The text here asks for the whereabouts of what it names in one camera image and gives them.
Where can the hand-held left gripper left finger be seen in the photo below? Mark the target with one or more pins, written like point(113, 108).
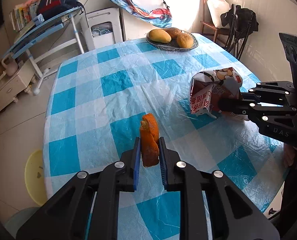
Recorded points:
point(137, 165)

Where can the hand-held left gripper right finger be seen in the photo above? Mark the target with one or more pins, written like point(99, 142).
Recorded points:
point(163, 170)

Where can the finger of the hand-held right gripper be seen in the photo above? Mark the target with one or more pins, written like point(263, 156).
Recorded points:
point(233, 105)
point(271, 90)

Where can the orange peel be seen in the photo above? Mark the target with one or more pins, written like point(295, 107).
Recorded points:
point(149, 142)

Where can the red printed snack bag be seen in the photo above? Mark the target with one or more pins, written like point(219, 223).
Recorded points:
point(208, 92)

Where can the yellow plastic basin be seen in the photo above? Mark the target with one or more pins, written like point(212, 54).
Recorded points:
point(34, 172)

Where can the person's right hand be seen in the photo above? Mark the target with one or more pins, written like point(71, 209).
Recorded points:
point(289, 155)

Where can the person's dark trousers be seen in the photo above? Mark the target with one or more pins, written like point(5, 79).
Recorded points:
point(293, 195)

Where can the blue white checked tablecloth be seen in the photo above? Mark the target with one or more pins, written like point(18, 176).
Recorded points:
point(88, 120)

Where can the black folding chair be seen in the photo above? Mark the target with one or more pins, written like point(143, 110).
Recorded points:
point(241, 20)

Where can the wooden chair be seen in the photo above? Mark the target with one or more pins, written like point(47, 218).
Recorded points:
point(213, 31)

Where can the speckled yellow mango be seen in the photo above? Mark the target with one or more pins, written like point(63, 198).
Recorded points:
point(185, 40)

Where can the dark woven fruit plate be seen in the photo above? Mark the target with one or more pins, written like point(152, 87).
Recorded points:
point(173, 46)

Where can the brown mango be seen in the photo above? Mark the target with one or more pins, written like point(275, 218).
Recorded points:
point(174, 32)

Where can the white pillow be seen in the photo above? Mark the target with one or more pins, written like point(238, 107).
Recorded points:
point(217, 7)

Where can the white cabinet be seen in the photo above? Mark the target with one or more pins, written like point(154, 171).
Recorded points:
point(188, 5)

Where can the pale blue plastic stool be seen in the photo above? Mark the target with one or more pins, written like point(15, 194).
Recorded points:
point(21, 217)

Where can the white air purifier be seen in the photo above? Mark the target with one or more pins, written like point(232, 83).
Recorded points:
point(101, 30)

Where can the cream television stand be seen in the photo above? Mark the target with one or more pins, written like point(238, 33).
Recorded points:
point(6, 92)

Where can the pink kettlebell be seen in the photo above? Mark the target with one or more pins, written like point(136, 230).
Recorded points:
point(10, 67)

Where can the blue white study desk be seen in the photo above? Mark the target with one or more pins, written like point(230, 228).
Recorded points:
point(46, 27)

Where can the blue pencil sharpener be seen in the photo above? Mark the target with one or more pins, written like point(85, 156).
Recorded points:
point(37, 20)

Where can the navy red backpack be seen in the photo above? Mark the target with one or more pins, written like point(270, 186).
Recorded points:
point(56, 0)

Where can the row of books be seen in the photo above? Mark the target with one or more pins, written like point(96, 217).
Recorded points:
point(22, 16)

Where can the pink plush toy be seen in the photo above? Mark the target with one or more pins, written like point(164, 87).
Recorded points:
point(33, 0)

